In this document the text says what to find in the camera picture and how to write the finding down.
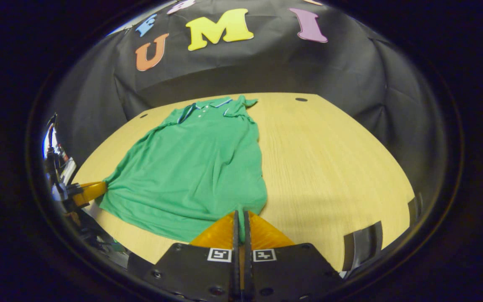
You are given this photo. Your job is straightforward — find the black backdrop cloth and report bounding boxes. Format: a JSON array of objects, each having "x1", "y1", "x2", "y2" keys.
[{"x1": 53, "y1": 0, "x2": 440, "y2": 198}]

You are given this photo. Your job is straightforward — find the green T-shirt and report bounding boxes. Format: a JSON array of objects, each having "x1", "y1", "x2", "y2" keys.
[{"x1": 96, "y1": 95, "x2": 268, "y2": 243}]

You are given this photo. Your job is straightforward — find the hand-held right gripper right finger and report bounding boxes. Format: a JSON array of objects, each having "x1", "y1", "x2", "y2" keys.
[{"x1": 243, "y1": 211, "x2": 343, "y2": 302}]

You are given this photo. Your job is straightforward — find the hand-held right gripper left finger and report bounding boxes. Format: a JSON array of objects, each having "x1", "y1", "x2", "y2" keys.
[{"x1": 151, "y1": 211, "x2": 241, "y2": 302}]

